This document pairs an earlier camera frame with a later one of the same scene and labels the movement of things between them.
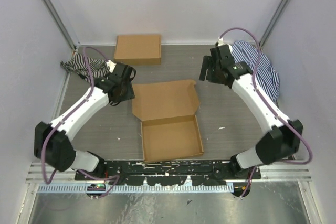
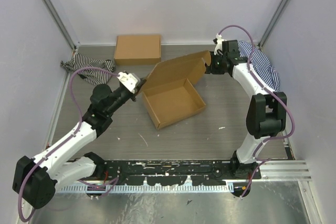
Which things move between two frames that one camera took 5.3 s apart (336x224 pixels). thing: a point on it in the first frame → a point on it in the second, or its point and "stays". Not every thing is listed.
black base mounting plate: [206, 172] stays
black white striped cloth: [99, 68] stays
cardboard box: [168, 112] → [169, 93]
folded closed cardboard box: [138, 50] stays
